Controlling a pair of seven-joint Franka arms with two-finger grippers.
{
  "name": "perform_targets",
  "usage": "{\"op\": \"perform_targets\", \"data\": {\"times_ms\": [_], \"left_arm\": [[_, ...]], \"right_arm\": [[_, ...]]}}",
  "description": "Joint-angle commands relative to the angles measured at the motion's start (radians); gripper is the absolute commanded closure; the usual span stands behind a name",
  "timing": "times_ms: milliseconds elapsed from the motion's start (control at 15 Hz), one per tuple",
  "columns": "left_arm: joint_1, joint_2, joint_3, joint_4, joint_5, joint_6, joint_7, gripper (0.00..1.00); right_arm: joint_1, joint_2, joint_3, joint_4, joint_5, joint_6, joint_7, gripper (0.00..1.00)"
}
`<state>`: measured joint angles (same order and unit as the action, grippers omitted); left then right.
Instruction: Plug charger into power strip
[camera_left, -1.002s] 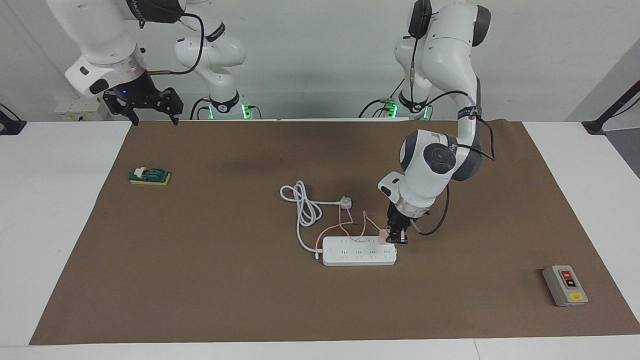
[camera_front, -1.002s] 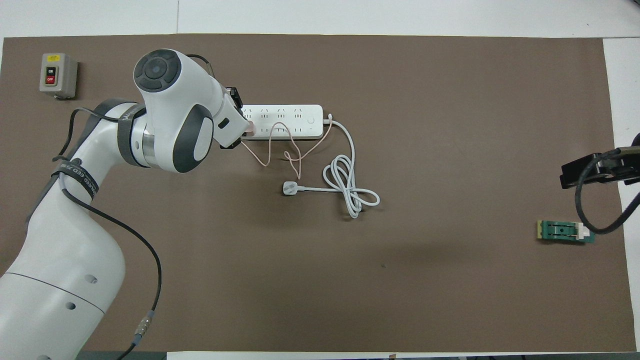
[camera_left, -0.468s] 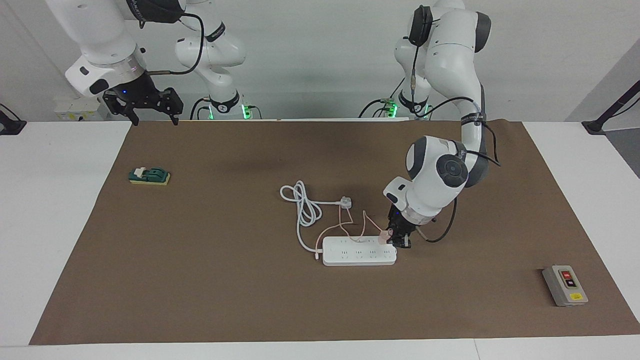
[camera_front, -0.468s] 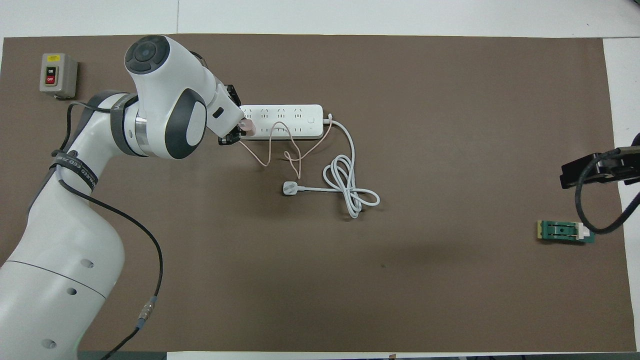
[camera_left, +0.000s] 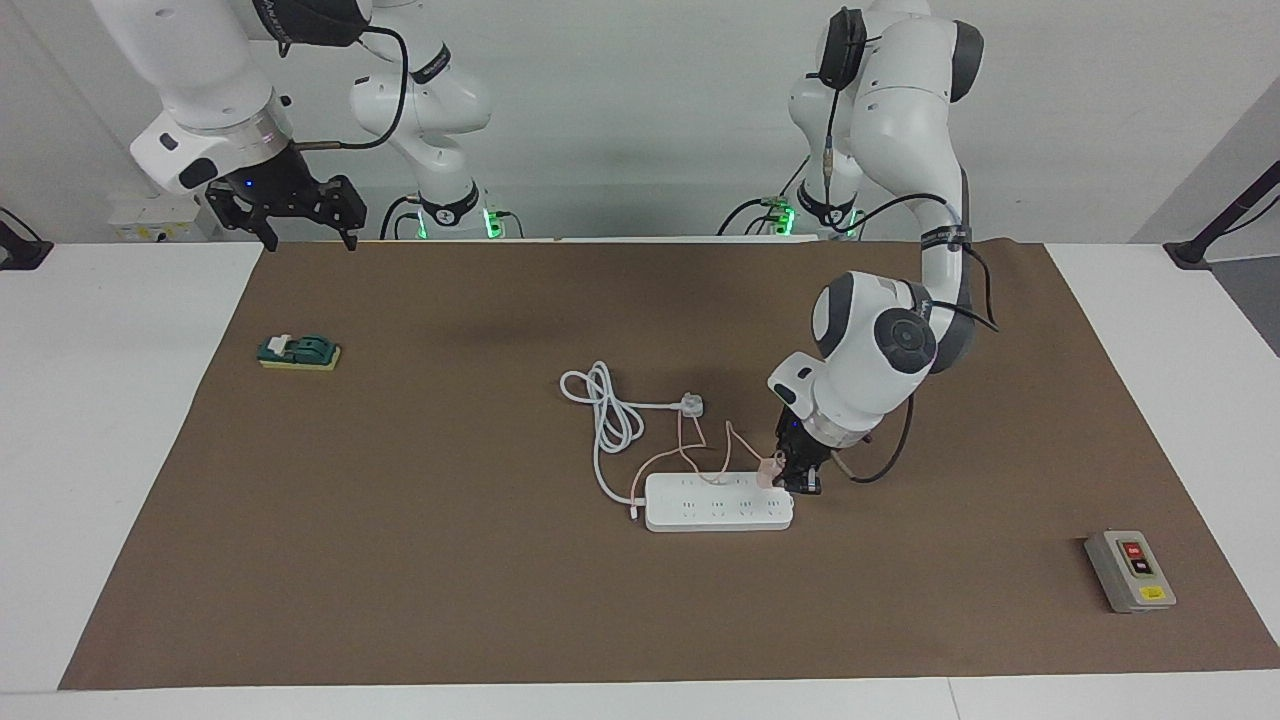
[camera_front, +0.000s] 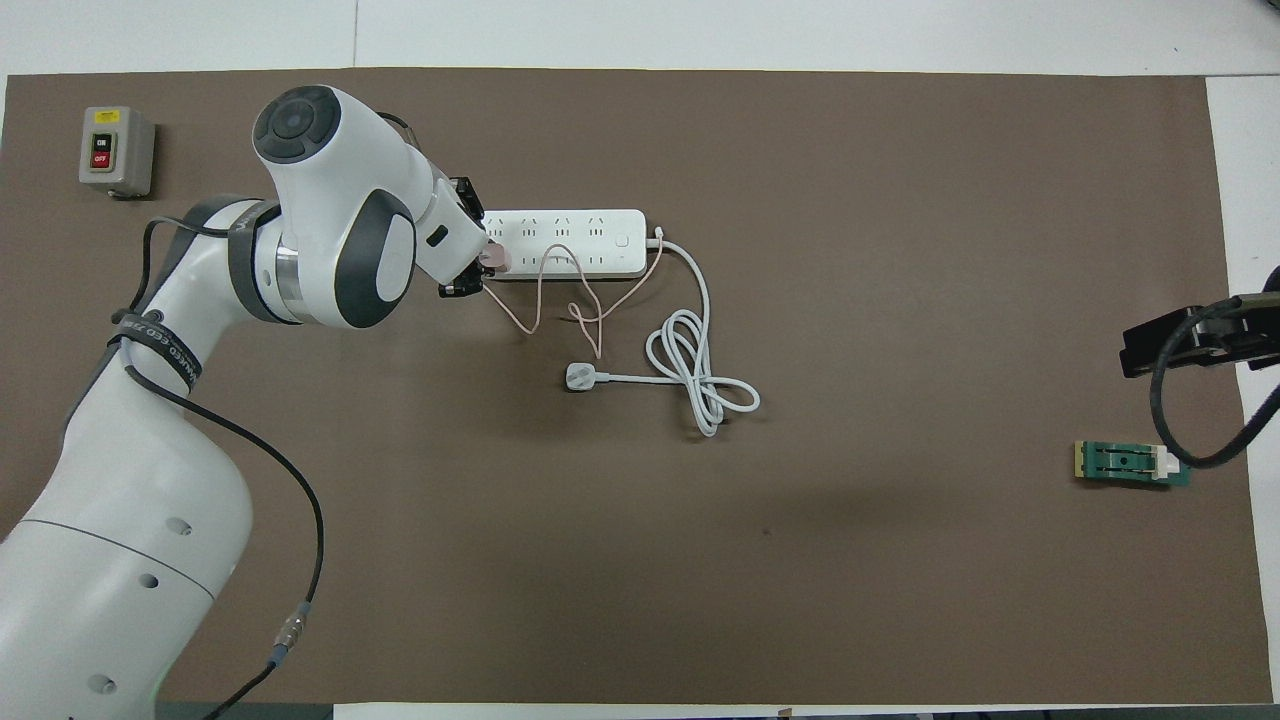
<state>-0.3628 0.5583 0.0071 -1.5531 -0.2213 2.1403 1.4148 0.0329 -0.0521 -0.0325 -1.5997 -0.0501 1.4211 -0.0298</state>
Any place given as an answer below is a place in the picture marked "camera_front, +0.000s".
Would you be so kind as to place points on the white power strip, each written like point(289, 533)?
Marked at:
point(590, 245)

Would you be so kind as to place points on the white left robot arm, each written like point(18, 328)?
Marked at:
point(330, 200)

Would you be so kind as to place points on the brown table mat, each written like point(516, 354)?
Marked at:
point(640, 560)

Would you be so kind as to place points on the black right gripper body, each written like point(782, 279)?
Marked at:
point(1220, 340)

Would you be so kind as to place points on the pink charger adapter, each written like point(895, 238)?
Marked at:
point(497, 258)

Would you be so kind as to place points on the green circuit board module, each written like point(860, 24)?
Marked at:
point(1120, 463)

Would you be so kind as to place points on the grey on-off switch box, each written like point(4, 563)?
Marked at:
point(115, 150)

